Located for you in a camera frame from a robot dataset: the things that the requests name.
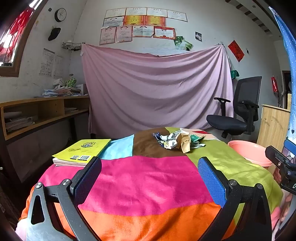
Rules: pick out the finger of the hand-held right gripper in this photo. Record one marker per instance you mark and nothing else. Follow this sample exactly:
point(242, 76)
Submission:
point(290, 147)
point(276, 156)

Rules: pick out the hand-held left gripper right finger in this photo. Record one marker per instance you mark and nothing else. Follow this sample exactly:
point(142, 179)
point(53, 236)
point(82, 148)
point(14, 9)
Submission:
point(211, 180)

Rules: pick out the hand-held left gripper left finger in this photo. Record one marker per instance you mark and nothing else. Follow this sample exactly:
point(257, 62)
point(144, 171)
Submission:
point(89, 176)

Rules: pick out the pink plastic basin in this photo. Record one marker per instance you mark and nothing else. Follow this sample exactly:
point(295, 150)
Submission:
point(252, 153)

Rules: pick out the beige paper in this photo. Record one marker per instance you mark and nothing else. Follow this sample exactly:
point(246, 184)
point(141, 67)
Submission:
point(183, 142)

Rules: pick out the white yellow carton piece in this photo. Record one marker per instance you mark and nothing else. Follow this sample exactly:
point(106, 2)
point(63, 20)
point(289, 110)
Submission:
point(170, 144)

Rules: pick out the blue white wrapper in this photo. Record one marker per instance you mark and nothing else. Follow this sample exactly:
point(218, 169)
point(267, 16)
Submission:
point(157, 135)

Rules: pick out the person's right hand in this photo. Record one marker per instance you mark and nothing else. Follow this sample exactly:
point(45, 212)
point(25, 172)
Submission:
point(285, 206)

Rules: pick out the wooden cabinet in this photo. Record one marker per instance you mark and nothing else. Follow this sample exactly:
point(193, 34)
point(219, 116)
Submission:
point(274, 127)

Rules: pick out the yellow book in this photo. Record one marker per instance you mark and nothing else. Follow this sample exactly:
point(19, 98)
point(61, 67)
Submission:
point(81, 149)

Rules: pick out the black office chair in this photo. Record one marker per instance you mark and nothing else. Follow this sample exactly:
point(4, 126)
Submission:
point(231, 124)

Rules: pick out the colourful patchwork blanket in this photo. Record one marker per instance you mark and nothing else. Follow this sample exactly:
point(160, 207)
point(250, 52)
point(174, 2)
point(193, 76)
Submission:
point(148, 180)

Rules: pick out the red hanging packet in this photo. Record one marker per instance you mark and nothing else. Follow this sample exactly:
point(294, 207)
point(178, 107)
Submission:
point(274, 84)

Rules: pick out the papers in shelf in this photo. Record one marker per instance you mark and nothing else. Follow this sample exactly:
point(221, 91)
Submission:
point(70, 110)

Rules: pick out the white box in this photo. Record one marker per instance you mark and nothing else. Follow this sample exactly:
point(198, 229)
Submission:
point(81, 89)

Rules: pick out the wooden shelf desk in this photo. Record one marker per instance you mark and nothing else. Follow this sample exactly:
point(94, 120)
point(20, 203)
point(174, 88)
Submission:
point(46, 99)

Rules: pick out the stack of newspapers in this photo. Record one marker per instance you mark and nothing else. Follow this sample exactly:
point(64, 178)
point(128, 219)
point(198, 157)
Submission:
point(18, 122)

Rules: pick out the blue dotted curtain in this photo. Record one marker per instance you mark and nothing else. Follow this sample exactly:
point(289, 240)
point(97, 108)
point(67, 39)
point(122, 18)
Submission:
point(290, 58)

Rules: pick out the stack of books and papers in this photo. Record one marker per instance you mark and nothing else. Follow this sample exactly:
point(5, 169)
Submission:
point(60, 91)

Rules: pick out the green hanging object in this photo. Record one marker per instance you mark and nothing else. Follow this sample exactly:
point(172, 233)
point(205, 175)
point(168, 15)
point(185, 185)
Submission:
point(234, 74)

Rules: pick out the small green plant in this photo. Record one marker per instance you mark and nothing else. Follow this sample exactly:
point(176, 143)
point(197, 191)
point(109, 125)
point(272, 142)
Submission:
point(70, 82)

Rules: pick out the pink hanging sheet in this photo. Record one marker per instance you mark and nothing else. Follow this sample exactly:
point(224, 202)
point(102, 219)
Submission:
point(157, 92)

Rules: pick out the black cap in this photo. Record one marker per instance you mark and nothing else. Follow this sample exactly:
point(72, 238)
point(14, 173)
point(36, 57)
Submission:
point(54, 33)

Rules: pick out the red window cloth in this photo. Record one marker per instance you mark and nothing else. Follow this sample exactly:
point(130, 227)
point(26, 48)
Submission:
point(18, 30)

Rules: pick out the red paper wall decoration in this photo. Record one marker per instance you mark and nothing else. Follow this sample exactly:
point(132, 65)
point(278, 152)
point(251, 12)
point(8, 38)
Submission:
point(236, 51)

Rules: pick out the wall chart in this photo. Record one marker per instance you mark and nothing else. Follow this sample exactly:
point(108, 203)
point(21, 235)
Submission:
point(46, 62)
point(58, 67)

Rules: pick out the green wall photo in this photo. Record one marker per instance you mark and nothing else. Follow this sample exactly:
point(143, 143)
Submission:
point(178, 41)
point(187, 45)

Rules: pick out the small wall photo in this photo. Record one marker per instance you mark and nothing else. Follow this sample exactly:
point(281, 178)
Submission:
point(198, 36)

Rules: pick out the wooden window frame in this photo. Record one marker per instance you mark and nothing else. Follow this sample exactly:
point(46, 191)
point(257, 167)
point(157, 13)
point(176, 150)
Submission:
point(25, 39)

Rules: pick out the group of wall certificates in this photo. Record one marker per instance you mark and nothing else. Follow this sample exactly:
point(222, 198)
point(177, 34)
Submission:
point(138, 23)

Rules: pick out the round wall clock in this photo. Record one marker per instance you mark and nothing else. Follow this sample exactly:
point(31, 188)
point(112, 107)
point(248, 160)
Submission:
point(60, 15)

